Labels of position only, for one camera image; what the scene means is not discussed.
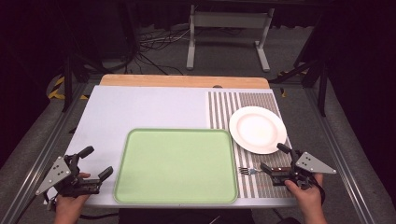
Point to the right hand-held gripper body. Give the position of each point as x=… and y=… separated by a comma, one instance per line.
x=313, y=164

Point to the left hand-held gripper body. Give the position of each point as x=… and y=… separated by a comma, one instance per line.
x=56, y=174

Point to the person's right hand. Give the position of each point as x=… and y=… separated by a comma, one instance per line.
x=308, y=197

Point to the person's left hand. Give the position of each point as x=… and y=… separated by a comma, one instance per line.
x=69, y=206

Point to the white round plate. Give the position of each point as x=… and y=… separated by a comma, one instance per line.
x=257, y=129

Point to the striped placemat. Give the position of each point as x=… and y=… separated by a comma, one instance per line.
x=267, y=102

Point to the yellow black floor tape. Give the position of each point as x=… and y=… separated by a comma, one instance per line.
x=56, y=90

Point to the green rectangular tray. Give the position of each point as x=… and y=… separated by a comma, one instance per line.
x=176, y=166

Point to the wooden board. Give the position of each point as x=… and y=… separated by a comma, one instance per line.
x=183, y=81

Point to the grey metal stand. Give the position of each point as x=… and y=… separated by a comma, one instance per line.
x=230, y=20

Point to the aluminium frame rail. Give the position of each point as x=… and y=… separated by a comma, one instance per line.
x=339, y=149
x=37, y=161

